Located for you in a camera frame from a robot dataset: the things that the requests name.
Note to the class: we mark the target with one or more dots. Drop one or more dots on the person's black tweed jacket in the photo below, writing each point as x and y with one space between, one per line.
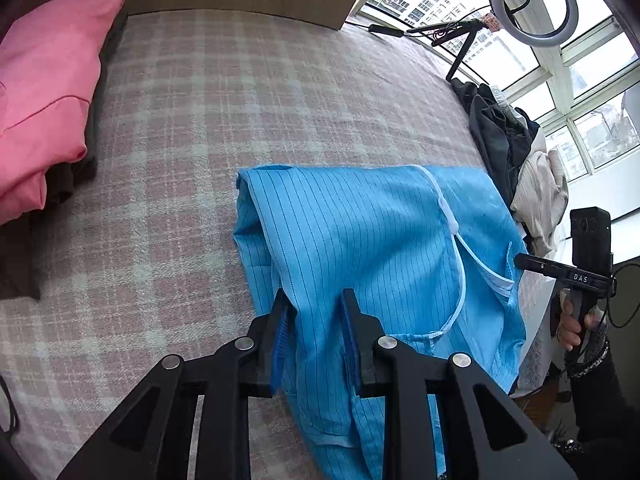
565 445

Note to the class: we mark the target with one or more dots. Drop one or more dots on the dark grey garment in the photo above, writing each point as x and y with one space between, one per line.
490 130

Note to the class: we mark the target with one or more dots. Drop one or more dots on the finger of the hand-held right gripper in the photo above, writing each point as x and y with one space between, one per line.
537 265

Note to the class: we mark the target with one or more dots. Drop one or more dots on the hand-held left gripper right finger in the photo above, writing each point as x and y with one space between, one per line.
350 355

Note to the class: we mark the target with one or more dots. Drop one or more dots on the brown folded garment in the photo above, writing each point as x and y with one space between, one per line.
20 260

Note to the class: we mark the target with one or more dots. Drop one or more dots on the person's right hand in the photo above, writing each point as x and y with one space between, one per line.
570 327

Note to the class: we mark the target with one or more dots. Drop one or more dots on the person's right forearm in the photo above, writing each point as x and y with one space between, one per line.
607 410

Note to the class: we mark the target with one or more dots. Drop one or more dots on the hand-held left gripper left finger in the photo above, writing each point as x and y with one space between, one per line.
280 347

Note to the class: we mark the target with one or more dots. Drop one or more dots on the pink folded garment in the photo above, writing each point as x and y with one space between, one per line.
45 85

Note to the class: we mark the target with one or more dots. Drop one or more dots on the blue striped garment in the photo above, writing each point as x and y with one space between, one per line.
350 235

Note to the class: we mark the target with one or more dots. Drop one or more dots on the black tripod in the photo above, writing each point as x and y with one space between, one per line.
385 30

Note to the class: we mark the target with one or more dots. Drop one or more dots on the white window frame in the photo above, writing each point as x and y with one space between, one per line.
560 67

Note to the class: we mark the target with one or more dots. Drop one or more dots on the pink plaid blanket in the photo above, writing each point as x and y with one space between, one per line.
200 110

